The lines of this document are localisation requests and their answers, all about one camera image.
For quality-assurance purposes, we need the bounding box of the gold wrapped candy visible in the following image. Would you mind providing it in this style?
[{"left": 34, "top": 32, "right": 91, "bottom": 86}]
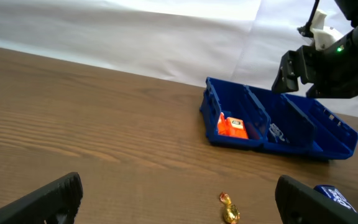
[{"left": 219, "top": 192, "right": 241, "bottom": 224}]

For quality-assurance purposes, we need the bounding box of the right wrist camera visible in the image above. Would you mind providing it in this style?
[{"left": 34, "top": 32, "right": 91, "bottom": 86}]
[{"left": 309, "top": 9, "right": 344, "bottom": 52}]

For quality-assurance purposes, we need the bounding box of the blue tray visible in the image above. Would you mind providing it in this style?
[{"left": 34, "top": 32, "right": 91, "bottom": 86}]
[{"left": 199, "top": 77, "right": 358, "bottom": 161}]

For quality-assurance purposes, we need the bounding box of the orange candy box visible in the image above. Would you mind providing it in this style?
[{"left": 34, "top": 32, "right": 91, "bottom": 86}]
[
  {"left": 217, "top": 112, "right": 228, "bottom": 136},
  {"left": 225, "top": 117, "right": 249, "bottom": 140}
]

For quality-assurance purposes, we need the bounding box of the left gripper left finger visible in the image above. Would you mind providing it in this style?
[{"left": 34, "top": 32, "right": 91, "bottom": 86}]
[{"left": 0, "top": 172, "right": 84, "bottom": 224}]

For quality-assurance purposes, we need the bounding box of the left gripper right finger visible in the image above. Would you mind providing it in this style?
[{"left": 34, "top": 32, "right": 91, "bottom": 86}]
[{"left": 274, "top": 174, "right": 358, "bottom": 224}]

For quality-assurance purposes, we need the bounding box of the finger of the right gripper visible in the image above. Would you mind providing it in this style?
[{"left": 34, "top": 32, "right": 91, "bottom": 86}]
[
  {"left": 305, "top": 84, "right": 358, "bottom": 100},
  {"left": 271, "top": 49, "right": 303, "bottom": 95}
]

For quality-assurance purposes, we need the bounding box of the black cable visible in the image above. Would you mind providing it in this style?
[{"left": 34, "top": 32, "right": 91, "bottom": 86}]
[{"left": 296, "top": 0, "right": 321, "bottom": 38}]

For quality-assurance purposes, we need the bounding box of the blue candy pack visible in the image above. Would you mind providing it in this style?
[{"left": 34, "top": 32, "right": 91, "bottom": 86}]
[
  {"left": 268, "top": 123, "right": 289, "bottom": 144},
  {"left": 314, "top": 184, "right": 357, "bottom": 213}
]

